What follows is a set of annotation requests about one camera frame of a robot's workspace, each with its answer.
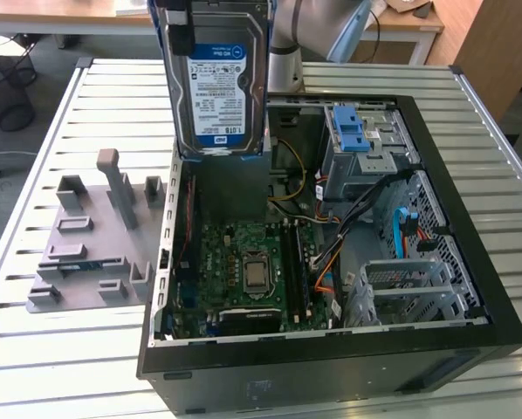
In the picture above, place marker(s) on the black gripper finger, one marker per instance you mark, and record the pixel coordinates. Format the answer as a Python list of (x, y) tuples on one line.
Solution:
[(183, 41)]

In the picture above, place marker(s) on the hard disk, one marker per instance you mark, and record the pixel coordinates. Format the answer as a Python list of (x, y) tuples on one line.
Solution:
[(217, 87)]

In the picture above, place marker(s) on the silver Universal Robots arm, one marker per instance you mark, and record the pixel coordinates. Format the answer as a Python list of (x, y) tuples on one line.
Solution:
[(287, 65)]

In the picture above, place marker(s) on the metal disk bay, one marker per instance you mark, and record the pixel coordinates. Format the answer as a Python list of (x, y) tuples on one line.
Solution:
[(363, 305)]

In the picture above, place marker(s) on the white box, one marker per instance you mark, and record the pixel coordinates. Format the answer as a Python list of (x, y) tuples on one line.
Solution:
[(132, 8)]

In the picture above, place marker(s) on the long wooden desk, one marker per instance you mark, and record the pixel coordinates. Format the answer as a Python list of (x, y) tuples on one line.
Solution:
[(69, 15)]

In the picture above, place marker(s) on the grey power supply unit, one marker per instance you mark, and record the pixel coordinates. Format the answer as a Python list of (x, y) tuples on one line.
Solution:
[(230, 192)]

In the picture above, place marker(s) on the metal drive cage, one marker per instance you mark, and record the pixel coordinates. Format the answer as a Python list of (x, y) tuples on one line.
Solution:
[(339, 174)]

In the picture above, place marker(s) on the grey parts rack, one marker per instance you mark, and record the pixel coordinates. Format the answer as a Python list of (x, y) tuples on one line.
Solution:
[(99, 244)]

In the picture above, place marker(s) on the green motherboard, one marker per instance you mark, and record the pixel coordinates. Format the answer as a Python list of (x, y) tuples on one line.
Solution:
[(219, 262)]

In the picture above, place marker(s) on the brown cardboard piece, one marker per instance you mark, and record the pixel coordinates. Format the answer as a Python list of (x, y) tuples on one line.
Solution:
[(407, 5)]

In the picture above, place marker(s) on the black CPU socket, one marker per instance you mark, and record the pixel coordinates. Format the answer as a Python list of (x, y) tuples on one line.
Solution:
[(244, 262)]

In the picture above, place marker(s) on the silver CPU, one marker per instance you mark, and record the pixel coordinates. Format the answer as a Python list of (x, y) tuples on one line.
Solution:
[(256, 275)]

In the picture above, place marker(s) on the black RAM slot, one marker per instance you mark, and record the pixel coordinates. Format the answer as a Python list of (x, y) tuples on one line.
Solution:
[(292, 270), (299, 270), (288, 270), (303, 270)]

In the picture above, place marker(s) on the white board connector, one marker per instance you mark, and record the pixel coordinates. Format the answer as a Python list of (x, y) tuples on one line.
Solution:
[(314, 262)]

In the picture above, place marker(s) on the black graphics card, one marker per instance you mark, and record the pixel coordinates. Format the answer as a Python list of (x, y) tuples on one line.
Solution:
[(248, 320)]

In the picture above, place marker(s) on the wooden cabinet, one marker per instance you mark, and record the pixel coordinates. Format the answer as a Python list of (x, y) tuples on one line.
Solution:
[(496, 43)]

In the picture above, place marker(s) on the black PC case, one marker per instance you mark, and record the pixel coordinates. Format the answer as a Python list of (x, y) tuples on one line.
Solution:
[(287, 375)]

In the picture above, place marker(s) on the blue plastic drive bracket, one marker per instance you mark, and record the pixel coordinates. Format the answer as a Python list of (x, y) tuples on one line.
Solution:
[(350, 126)]

